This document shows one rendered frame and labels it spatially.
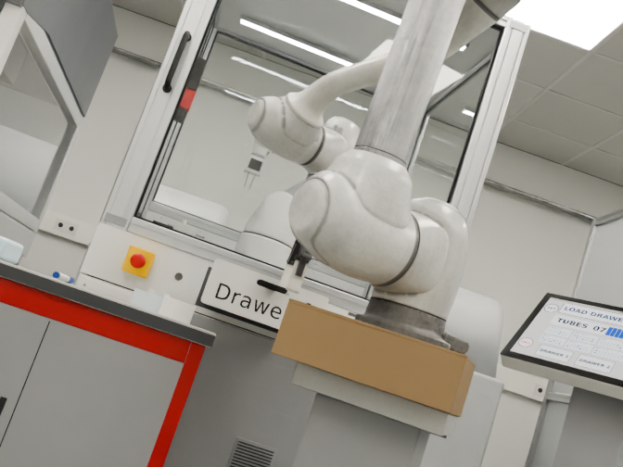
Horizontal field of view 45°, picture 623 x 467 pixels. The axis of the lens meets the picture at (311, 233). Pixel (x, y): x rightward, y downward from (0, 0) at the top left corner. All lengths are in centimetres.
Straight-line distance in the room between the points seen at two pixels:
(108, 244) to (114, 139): 353
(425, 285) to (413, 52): 42
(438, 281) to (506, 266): 430
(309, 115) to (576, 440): 114
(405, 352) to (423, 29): 57
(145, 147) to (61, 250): 343
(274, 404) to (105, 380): 73
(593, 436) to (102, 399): 128
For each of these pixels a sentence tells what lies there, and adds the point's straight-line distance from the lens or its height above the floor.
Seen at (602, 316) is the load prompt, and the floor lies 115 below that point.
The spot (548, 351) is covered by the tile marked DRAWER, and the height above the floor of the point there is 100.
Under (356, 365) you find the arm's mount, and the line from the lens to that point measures 130.
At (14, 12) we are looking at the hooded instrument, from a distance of 206.
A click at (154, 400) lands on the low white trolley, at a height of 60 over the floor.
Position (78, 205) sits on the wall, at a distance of 556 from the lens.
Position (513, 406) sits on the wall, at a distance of 570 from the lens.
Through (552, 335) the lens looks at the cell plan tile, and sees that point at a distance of 221.
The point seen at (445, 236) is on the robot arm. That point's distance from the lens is 141.
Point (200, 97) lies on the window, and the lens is 221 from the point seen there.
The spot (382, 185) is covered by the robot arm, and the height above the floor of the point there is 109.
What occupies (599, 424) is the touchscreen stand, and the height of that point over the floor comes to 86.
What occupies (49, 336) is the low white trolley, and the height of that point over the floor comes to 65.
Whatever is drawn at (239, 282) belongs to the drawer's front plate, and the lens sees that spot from 177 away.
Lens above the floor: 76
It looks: 10 degrees up
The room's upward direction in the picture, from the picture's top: 19 degrees clockwise
